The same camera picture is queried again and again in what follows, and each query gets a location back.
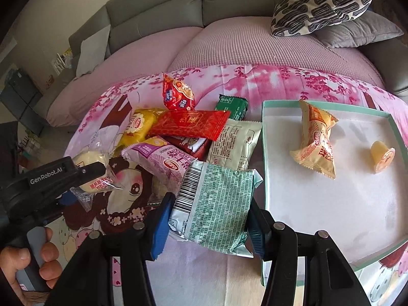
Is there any white rack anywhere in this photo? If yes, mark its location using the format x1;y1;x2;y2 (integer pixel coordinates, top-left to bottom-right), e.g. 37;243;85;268
51;48;74;76

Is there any dark cabinet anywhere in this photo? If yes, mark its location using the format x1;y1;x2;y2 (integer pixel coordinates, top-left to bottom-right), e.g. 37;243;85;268
0;67;43;136

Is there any pink textured sofa cover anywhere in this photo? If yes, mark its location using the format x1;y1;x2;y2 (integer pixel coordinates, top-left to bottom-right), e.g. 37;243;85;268
46;16;383;128

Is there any dark green biscuit packet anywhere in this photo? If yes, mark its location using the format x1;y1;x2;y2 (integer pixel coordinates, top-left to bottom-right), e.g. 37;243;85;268
214;95;248;120

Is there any pink printed blanket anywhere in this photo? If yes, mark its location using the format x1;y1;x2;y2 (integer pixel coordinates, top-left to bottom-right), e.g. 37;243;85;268
48;64;408;306

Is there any dark red milk biscuit packet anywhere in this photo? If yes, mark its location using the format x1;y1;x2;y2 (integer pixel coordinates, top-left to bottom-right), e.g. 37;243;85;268
162;135;211;161

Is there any yellow jelly cup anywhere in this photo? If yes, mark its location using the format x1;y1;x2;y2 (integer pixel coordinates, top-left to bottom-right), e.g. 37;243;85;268
370;140;396;174

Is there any purple cake packet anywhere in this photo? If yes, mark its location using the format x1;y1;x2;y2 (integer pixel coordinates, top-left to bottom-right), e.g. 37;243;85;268
122;135;196;205

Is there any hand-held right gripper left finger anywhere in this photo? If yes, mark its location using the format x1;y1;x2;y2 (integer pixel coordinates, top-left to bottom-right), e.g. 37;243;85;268
45;193;177;306

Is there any black and white patterned pillow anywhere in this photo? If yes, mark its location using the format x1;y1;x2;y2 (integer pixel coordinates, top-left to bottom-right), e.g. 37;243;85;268
271;0;374;36

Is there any white box with green rim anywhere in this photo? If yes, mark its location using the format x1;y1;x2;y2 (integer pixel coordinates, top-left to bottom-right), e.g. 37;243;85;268
261;100;408;287

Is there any yellow and red bread packet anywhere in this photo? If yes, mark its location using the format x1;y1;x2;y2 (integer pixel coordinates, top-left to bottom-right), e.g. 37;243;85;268
289;100;339;180

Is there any yellow cake packet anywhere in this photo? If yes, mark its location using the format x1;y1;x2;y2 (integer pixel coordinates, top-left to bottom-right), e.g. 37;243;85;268
116;108;166;149

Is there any person's left hand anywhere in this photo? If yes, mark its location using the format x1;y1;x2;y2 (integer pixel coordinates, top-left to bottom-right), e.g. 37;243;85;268
0;228;62;306

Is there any light grey cushion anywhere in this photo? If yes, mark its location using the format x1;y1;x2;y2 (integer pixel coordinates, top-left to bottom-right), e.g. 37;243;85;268
76;25;110;77

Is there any clear white bun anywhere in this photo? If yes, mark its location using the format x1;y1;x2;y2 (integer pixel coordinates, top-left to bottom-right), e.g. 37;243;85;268
70;128;123;211

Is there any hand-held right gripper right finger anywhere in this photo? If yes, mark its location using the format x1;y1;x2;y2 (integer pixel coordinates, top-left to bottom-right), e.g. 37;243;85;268
247;199;372;306

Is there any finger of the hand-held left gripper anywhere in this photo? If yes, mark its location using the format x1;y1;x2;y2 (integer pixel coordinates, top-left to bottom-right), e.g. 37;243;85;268
76;162;106;185
59;189;79;206

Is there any green and white snack packet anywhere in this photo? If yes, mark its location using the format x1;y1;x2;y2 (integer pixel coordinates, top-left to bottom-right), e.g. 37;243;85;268
168;161;263;259

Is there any grey pillow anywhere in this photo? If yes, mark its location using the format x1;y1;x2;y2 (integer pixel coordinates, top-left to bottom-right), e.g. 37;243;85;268
314;11;404;48

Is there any red pillow-shaped snack packet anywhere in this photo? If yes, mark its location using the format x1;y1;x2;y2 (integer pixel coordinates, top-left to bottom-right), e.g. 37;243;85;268
162;73;196;110

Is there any pale cream snack packet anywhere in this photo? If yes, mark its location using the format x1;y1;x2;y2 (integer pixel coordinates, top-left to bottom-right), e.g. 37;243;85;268
207;119;262;171

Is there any long red snack packet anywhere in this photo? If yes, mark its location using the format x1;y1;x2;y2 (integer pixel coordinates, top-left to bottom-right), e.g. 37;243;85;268
150;110;231;141

